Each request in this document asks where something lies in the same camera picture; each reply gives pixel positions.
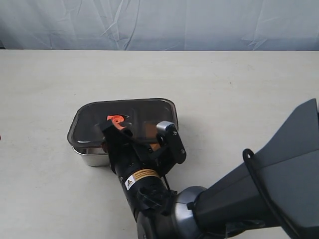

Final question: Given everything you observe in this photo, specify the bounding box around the stainless steel lunch box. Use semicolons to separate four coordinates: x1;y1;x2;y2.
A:
71;104;179;167

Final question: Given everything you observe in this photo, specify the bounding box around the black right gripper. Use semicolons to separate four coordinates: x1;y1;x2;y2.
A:
101;120;174;219

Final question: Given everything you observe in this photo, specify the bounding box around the blue-grey backdrop curtain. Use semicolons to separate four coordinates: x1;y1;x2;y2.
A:
0;0;319;51

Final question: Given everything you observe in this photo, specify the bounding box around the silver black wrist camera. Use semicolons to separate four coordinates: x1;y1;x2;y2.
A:
157;121;186;164

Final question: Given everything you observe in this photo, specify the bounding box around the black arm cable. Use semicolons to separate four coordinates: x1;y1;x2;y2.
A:
242;148;300;239

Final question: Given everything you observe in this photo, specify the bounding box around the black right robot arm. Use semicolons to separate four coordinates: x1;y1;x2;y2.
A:
100;99;319;239

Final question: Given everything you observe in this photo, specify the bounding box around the dark lid with orange seal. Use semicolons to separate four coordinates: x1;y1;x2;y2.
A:
67;98;178;151

